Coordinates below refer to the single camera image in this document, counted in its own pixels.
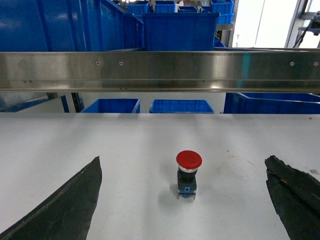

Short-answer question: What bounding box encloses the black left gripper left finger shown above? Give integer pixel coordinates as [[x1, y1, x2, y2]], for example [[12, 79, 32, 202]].
[[0, 157, 102, 240]]

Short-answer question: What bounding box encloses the blue bin below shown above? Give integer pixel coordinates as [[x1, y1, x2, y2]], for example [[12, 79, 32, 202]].
[[149, 99, 215, 114], [81, 98, 141, 114]]

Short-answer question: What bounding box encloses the blue bin below middle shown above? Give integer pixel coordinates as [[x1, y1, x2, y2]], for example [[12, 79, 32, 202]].
[[149, 99, 215, 114]]

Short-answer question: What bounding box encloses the large blue crate on shelf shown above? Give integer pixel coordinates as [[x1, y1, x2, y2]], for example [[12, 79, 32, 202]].
[[0, 0, 144, 52]]

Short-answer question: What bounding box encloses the red mushroom push button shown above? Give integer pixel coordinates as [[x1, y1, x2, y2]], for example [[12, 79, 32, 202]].
[[176, 150, 203, 200]]

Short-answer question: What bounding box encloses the large blue crate below right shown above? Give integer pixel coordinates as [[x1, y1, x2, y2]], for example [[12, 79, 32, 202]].
[[223, 92, 320, 114]]

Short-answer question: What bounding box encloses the blue bin below left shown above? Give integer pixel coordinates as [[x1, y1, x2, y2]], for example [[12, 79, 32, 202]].
[[81, 98, 141, 114]]

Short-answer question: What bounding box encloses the stainless steel shelf rail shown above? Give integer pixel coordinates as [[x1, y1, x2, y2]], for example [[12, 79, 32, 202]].
[[0, 48, 320, 93]]

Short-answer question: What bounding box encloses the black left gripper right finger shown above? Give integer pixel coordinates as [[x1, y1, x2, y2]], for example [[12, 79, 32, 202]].
[[264, 155, 320, 240]]

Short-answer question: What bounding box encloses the blue crate on shelf middle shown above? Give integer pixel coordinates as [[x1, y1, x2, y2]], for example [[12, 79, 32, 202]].
[[142, 12, 221, 52]]

